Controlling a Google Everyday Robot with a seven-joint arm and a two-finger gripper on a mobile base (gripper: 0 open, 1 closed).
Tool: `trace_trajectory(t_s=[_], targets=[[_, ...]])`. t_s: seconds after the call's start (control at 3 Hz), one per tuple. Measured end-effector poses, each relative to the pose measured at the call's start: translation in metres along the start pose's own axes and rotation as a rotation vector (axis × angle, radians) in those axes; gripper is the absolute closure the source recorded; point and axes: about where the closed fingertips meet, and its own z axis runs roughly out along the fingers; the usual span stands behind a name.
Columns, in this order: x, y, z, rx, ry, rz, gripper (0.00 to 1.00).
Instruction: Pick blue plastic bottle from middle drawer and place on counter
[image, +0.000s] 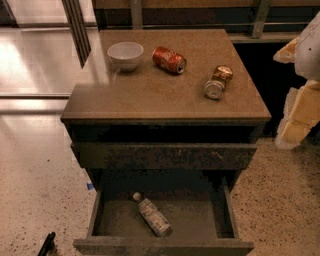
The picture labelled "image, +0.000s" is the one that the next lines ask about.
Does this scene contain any gold and silver can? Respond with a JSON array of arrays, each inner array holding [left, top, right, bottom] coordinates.
[[204, 65, 233, 100]]

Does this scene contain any red soda can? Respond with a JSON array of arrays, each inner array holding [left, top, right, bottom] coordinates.
[[152, 46, 187, 74]]

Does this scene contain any open middle drawer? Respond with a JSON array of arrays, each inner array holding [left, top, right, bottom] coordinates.
[[73, 177, 254, 256]]

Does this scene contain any white bowl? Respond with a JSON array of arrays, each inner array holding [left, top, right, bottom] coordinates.
[[107, 42, 144, 71]]

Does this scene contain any clear plastic water bottle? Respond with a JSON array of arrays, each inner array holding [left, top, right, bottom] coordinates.
[[133, 192, 172, 237]]

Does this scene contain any closed top drawer front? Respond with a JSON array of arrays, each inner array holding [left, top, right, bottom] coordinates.
[[71, 142, 256, 170]]

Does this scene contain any blue tape on floor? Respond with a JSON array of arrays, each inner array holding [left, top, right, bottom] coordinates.
[[86, 183, 94, 190]]

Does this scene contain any brown drawer cabinet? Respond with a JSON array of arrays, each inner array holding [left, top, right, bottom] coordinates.
[[61, 30, 270, 185]]

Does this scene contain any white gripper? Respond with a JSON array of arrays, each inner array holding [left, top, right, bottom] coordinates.
[[273, 12, 320, 150]]

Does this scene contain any dark background shelf unit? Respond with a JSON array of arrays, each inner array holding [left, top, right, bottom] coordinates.
[[92, 0, 320, 34]]

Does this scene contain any metal door frame post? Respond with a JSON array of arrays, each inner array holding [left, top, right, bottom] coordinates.
[[61, 0, 91, 67]]

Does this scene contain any black object on floor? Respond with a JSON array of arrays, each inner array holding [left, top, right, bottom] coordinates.
[[37, 232, 56, 256]]

